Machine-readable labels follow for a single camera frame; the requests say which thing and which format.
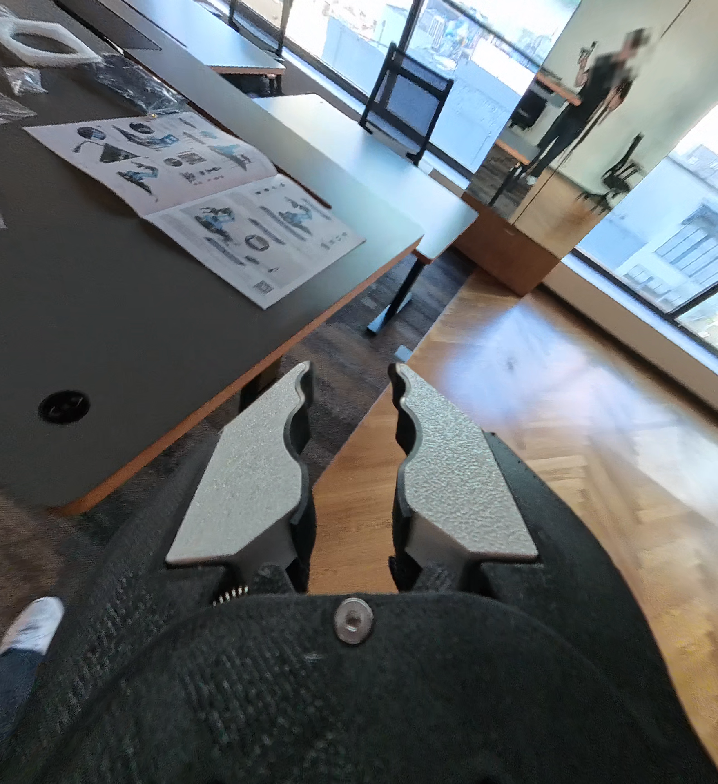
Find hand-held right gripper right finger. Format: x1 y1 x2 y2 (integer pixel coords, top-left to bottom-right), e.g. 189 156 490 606
387 361 540 594

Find mirrored column with wooden base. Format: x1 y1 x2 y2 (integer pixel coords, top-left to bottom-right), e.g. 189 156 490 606
457 0 718 298

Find dark grey desk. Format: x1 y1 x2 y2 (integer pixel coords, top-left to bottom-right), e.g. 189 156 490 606
0 0 426 517

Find clear bag of metal screws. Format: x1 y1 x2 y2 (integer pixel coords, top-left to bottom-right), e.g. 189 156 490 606
2 66 49 96

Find light grey desk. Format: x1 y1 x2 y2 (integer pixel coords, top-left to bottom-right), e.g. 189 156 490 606
254 93 480 336

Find open instruction manual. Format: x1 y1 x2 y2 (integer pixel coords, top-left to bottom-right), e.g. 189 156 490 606
23 111 367 311

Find person's white shoe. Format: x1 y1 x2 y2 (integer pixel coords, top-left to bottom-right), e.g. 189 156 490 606
0 597 66 657

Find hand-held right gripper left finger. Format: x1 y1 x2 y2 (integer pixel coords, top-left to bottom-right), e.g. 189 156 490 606
165 360 318 594

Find grey desk with orange edge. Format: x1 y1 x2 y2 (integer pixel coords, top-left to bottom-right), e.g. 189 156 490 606
98 0 288 79

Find black office chair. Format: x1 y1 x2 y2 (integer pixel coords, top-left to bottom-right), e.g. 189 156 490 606
358 42 455 166

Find black desk cable grommet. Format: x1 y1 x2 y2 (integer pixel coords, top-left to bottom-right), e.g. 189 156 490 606
37 389 92 425

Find black shiny plastic bag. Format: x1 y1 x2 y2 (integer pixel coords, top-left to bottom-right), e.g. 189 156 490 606
85 53 183 118

